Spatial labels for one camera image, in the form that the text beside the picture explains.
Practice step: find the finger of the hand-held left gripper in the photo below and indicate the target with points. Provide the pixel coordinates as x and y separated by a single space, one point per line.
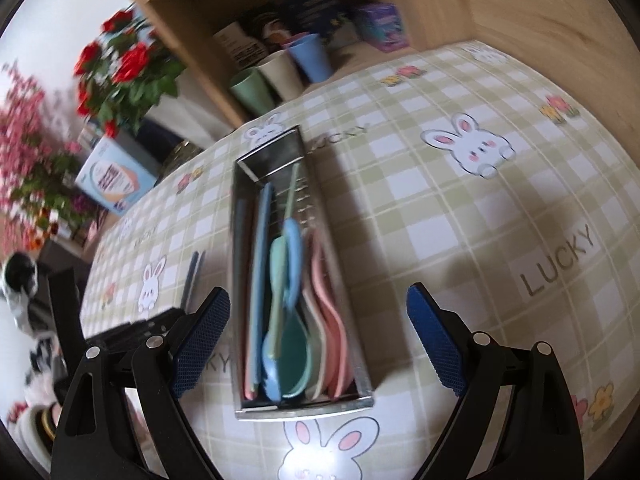
201 275
191 280

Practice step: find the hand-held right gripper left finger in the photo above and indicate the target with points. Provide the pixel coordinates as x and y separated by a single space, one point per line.
200 340

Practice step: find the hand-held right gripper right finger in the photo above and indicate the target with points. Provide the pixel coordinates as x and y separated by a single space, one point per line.
435 345

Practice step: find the blue chopstick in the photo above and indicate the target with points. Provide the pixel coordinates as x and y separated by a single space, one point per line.
256 285

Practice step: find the pink chopstick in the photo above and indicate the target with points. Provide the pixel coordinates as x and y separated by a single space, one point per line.
249 380

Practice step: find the teal plastic spoon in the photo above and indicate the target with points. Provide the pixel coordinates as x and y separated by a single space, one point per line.
295 355

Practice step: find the blue plastic spoon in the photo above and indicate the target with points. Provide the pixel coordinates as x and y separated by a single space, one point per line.
292 240

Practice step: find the pink plastic spoon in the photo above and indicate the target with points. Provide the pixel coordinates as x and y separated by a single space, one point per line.
335 340

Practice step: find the white plastic spoon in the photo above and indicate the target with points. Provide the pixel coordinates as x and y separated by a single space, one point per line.
316 360

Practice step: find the green chopstick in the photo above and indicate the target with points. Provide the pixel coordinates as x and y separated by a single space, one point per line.
291 195

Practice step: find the perforated metal utensil tray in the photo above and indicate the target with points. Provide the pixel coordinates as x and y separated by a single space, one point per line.
335 210

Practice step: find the black chair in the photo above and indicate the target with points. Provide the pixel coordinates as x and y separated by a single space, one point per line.
65 300

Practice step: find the checked bunny print tablecloth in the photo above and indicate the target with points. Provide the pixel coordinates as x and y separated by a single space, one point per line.
450 235

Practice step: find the black and white cloth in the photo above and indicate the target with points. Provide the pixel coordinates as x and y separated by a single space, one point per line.
20 280

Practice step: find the green gold patterned tin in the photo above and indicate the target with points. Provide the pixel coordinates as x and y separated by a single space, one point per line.
184 152

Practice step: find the white and blue carton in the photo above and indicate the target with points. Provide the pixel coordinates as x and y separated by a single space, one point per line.
112 180

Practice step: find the purple flower bunch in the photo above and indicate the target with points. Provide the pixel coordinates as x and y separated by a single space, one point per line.
82 205

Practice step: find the green plastic cup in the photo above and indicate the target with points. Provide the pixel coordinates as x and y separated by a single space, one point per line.
250 92

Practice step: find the pink blossom tree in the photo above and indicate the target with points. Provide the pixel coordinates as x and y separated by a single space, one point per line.
30 160

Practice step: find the beige plastic cup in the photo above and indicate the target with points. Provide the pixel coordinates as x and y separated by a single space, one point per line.
282 77

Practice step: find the potted red rose plant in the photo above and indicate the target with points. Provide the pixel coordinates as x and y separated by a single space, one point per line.
132 65

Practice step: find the wooden shelf unit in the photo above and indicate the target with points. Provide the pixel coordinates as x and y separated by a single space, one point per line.
200 45

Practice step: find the white and orange box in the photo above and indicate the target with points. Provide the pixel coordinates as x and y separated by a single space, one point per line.
240 42

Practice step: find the blue plastic cup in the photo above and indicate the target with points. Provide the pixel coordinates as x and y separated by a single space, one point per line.
310 57

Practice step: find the pink plastic cup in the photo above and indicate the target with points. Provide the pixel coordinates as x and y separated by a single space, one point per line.
295 40

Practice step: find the dark box with figure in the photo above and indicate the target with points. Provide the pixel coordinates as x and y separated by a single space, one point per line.
272 22

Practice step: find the dark blue starry box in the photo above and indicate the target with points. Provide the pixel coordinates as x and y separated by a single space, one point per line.
315 10

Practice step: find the purple box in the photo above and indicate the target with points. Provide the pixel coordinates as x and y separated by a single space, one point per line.
382 25

